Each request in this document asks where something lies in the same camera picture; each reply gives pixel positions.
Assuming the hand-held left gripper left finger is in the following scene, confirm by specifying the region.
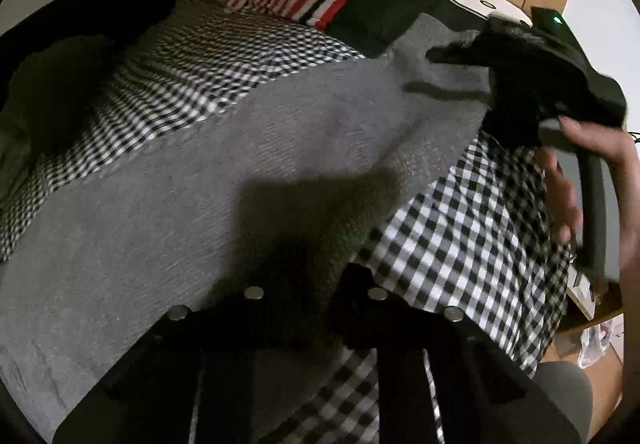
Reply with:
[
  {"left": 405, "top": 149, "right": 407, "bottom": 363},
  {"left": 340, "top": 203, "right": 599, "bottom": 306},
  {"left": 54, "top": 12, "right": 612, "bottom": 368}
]
[{"left": 52, "top": 283, "right": 303, "bottom": 444}]

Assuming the person's right hand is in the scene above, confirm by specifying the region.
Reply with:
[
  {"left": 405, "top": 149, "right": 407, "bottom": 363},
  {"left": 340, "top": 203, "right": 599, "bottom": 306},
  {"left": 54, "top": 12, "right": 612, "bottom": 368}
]
[{"left": 542, "top": 116, "right": 633, "bottom": 247}]

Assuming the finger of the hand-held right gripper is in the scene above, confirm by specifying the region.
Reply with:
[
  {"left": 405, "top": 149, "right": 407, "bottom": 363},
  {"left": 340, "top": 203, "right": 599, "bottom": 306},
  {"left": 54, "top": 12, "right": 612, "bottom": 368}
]
[{"left": 426, "top": 31, "right": 501, "bottom": 72}]

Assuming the pink white plastic bag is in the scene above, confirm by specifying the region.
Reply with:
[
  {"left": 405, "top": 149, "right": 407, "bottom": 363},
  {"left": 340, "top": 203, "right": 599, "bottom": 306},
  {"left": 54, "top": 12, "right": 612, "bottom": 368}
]
[{"left": 576, "top": 314, "right": 626, "bottom": 371}]

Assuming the grey knit sweater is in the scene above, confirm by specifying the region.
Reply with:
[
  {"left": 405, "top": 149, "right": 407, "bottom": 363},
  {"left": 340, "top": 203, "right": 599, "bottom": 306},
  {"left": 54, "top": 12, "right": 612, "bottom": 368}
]
[{"left": 0, "top": 11, "right": 501, "bottom": 444}]

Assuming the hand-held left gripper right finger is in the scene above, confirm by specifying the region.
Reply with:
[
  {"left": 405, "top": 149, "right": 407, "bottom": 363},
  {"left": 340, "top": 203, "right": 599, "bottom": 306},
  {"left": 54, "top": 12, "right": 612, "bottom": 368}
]
[{"left": 327, "top": 263, "right": 583, "bottom": 444}]

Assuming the person's right forearm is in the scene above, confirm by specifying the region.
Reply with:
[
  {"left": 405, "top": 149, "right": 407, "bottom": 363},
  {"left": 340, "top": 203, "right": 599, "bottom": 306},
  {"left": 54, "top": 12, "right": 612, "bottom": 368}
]
[{"left": 602, "top": 134, "right": 640, "bottom": 385}]

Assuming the person's grey trouser leg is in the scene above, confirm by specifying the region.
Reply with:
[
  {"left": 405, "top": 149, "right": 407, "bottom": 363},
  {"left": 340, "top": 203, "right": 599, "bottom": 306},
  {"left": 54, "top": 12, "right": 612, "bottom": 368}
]
[{"left": 534, "top": 358, "right": 597, "bottom": 444}]

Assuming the black white checkered bedsheet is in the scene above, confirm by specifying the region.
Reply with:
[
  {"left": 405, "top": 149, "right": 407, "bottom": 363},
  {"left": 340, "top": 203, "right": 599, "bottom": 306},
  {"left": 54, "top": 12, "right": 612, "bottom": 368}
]
[{"left": 0, "top": 0, "right": 575, "bottom": 444}]

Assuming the dark olive garment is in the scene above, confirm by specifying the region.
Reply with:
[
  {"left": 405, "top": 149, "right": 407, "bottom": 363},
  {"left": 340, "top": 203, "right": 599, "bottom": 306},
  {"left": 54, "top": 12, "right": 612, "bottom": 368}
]
[{"left": 0, "top": 35, "right": 132, "bottom": 207}]

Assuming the black cushion with cat print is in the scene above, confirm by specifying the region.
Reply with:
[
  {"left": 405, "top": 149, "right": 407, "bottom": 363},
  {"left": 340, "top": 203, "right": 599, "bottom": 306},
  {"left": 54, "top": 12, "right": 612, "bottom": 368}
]
[{"left": 327, "top": 0, "right": 535, "bottom": 59}]

